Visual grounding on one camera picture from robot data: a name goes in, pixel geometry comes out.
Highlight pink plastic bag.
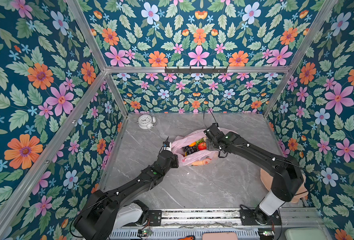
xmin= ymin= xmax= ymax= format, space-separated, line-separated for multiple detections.
xmin=171 ymin=130 xmax=219 ymax=167

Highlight pink wavy bowl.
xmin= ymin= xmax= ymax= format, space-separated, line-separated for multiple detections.
xmin=260 ymin=169 xmax=309 ymax=204

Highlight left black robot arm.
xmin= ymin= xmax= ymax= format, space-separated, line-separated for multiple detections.
xmin=72 ymin=150 xmax=179 ymax=240

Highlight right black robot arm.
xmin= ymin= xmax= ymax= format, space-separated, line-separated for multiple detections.
xmin=204 ymin=123 xmax=304 ymax=225

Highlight fake red apple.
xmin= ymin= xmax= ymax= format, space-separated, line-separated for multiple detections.
xmin=197 ymin=142 xmax=207 ymax=151

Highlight fake green apple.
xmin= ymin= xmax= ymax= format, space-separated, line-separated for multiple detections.
xmin=196 ymin=138 xmax=206 ymax=145

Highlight fake purple grapes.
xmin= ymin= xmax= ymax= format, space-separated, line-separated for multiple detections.
xmin=183 ymin=146 xmax=199 ymax=156

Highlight white alarm clock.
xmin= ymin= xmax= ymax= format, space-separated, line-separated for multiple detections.
xmin=138 ymin=115 xmax=157 ymax=130

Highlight pink box at bottom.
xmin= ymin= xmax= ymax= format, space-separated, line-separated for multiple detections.
xmin=202 ymin=232 xmax=238 ymax=240

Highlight pale green box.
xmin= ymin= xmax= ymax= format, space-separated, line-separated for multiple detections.
xmin=285 ymin=228 xmax=327 ymax=240

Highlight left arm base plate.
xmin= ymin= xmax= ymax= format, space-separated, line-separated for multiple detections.
xmin=126 ymin=210 xmax=163 ymax=227

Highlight aluminium mounting rail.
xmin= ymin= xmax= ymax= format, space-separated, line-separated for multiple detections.
xmin=157 ymin=207 xmax=325 ymax=228

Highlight orange tool handle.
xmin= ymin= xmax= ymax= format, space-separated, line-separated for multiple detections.
xmin=178 ymin=236 xmax=196 ymax=240

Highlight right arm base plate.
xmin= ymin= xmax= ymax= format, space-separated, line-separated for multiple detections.
xmin=239 ymin=209 xmax=282 ymax=226

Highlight black hook rail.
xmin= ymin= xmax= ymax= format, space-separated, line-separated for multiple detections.
xmin=164 ymin=66 xmax=228 ymax=75

